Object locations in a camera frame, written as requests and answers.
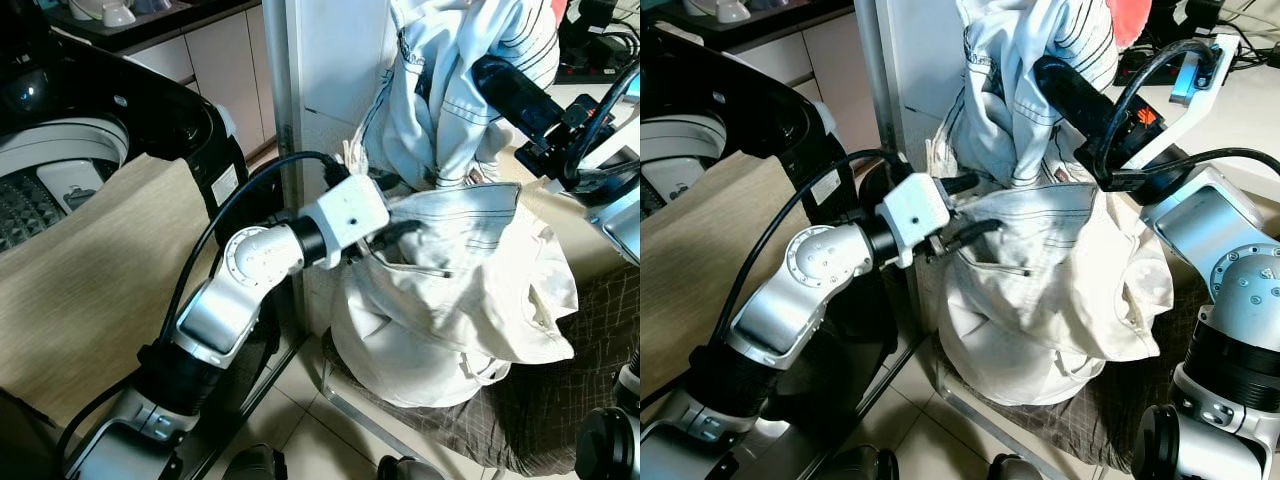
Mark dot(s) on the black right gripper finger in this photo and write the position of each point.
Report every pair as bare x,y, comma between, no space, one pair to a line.
1075,90
510,90

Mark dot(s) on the pale blue stitched garment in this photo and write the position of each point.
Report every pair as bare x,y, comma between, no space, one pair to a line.
440,90
1005,90

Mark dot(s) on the cream white denim garment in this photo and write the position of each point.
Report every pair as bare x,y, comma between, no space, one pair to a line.
1060,300
470,300

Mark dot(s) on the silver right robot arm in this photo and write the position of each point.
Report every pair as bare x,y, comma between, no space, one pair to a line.
1205,225

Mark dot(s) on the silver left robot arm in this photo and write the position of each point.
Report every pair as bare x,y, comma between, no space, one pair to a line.
775,310
215,315

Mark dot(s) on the black top-load washing machine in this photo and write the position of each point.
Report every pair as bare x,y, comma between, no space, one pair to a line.
760,90
150,100

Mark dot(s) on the pink cloth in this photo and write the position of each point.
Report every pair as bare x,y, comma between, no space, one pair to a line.
1130,20
558,10

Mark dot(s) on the white metal-edged panel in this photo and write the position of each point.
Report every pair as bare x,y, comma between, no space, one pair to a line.
330,70
920,70

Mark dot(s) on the beige cabinet with dark counter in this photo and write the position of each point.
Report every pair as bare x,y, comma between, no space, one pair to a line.
220,70
835,60

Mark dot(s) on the beige woven cloth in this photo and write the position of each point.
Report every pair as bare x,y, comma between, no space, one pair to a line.
90,285
690,260

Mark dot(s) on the white dish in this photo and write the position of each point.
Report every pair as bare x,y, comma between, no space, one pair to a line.
728,10
105,12

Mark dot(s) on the brown checked laundry hamper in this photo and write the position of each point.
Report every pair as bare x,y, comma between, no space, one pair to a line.
560,400
1130,400

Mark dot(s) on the dark robot right foot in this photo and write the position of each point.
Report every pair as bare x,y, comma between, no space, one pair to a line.
405,470
1012,470

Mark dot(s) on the dark robot foot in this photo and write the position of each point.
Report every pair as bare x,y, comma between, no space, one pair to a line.
1012,470
405,470
860,466
255,465

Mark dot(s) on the dark robot left foot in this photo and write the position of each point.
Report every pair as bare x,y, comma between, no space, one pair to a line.
860,466
255,465

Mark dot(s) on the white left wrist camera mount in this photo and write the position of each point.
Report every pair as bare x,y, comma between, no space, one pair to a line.
915,215
345,215

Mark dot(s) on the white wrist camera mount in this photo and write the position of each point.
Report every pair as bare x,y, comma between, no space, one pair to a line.
1200,105
345,215
915,215

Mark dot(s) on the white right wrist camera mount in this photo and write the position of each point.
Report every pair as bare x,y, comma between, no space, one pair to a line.
1200,105

